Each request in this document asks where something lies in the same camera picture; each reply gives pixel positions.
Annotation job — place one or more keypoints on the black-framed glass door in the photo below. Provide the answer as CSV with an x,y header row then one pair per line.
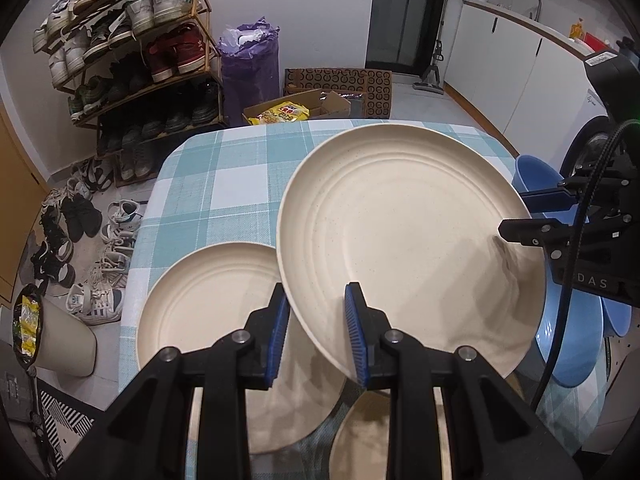
x,y
400,10

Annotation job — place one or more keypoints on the red box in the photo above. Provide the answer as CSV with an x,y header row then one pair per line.
x,y
595,41

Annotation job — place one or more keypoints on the purple plastic bag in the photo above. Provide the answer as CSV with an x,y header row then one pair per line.
x,y
250,80

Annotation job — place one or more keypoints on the patterned cardboard box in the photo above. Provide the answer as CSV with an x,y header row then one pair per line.
x,y
350,80

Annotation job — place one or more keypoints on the scattered shoes pile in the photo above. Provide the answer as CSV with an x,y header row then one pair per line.
x,y
80,215

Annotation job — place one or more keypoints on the upright vacuum cleaner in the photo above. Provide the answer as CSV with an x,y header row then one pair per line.
x,y
431,75

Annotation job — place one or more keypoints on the yellow wrappers bundle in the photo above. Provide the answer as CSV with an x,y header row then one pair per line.
x,y
25,325

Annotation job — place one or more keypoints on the beige trash bin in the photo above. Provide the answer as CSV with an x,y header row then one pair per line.
x,y
65,345

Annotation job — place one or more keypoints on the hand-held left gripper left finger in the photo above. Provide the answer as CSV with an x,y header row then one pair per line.
x,y
277,345

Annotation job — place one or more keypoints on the wooden door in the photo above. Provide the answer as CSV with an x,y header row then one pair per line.
x,y
15,195

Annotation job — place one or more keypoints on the white cabinet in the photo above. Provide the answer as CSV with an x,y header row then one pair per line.
x,y
500,60

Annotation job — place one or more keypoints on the yellow ornament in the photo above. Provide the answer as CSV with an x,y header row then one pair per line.
x,y
577,30

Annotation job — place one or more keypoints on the teal checked tablecloth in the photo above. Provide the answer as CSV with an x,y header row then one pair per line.
x,y
225,185

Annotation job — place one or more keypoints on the yellow snack packet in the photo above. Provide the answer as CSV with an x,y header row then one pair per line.
x,y
282,112

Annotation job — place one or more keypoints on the chrome faucet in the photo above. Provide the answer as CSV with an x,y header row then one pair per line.
x,y
537,0

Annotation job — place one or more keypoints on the cream plate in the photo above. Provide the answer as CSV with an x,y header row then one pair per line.
x,y
400,235
360,440
200,305

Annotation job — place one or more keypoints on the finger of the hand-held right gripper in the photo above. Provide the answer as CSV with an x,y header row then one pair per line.
x,y
525,232
545,199

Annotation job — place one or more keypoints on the white washing machine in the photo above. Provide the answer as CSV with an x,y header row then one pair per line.
x,y
597,100

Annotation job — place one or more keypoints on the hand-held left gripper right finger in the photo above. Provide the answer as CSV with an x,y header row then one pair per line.
x,y
356,340

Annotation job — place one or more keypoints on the black white patterned mat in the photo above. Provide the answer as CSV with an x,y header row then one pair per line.
x,y
60,420

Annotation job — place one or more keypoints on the open brown cardboard box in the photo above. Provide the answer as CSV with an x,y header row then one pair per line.
x,y
330,102

